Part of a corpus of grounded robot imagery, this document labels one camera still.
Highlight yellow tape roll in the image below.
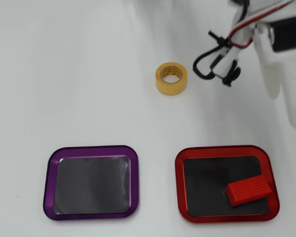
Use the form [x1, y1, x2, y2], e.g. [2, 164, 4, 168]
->
[155, 62, 188, 96]

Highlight purple tray with black mat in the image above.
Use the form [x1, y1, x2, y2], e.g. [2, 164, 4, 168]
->
[42, 145, 140, 222]

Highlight black cable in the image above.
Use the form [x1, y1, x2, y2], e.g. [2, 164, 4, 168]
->
[192, 30, 242, 87]

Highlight red tray with black mat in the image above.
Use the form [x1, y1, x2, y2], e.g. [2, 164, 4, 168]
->
[174, 145, 281, 224]

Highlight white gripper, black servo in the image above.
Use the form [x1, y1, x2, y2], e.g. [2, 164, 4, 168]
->
[233, 0, 296, 129]

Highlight red studded rectangular block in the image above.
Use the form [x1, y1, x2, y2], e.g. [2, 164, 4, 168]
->
[224, 174, 273, 207]

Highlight red and white wire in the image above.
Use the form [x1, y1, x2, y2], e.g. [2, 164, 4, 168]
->
[227, 0, 294, 49]

